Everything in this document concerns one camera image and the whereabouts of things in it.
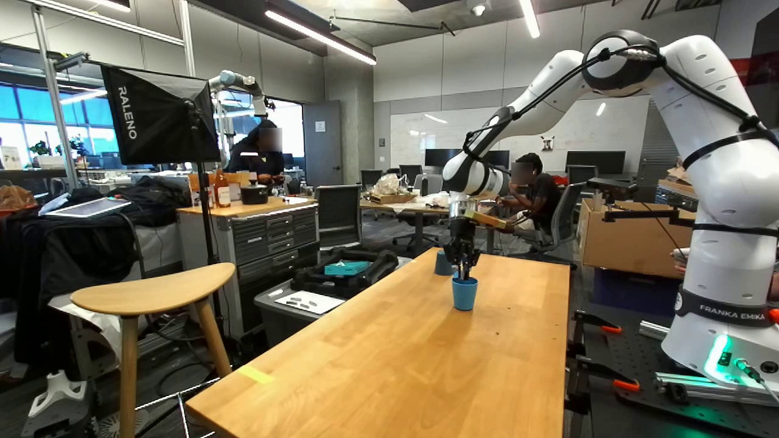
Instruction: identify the cardboard box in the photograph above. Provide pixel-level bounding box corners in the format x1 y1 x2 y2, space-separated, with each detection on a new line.
578 194 698 282

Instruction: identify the light blue cup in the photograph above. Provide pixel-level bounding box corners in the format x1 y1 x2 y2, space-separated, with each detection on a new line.
451 275 479 314

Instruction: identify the black bag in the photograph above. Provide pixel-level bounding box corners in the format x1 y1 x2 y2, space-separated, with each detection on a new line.
291 247 403 301

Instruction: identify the teal box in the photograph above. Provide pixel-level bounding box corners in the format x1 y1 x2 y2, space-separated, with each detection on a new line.
321 257 378 282

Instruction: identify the grey office chair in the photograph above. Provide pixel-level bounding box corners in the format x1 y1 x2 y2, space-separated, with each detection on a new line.
549 178 593 247

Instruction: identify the black jacket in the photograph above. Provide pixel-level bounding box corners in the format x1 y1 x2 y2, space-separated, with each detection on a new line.
0 209 142 369

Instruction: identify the wooden stool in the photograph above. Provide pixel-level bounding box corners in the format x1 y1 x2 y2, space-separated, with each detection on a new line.
68 259 238 438

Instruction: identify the grey case with white sheet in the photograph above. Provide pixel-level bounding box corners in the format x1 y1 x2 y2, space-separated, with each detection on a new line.
253 276 348 347

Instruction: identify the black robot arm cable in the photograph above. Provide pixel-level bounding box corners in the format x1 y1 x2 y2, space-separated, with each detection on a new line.
460 43 779 168

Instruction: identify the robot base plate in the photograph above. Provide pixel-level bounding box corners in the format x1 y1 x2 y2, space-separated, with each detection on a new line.
652 329 779 408

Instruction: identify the dark blue cup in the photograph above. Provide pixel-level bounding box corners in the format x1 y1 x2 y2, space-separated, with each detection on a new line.
433 247 457 276

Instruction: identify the grey drawer cabinet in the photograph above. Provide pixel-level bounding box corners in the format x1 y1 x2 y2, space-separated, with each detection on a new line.
175 194 321 341

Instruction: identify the blue storage bin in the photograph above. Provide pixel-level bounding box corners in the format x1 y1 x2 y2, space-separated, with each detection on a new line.
588 264 686 318

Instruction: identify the person in dark hoodie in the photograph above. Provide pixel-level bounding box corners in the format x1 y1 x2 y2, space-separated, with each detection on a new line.
225 116 291 190

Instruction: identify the grey door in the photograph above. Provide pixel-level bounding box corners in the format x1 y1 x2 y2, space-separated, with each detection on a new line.
302 100 347 187

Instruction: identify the black computer monitor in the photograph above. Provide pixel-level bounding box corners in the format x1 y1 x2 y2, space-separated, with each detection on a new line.
315 183 365 247

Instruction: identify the black light stand pole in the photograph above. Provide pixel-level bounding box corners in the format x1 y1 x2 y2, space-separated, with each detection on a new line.
192 157 220 267

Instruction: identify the white floor object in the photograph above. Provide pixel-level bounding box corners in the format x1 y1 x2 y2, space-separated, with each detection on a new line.
17 366 94 438

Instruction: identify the seated person in black shirt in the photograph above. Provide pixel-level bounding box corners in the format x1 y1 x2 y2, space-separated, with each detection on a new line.
500 150 566 237

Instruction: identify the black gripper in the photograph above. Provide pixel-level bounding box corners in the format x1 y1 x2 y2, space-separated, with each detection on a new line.
445 194 483 282

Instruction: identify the orange handled clamp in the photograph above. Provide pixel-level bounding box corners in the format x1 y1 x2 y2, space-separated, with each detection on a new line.
567 308 629 341
566 353 646 417

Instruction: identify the black softbox light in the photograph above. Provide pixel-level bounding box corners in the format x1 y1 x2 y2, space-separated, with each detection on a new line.
98 61 225 168

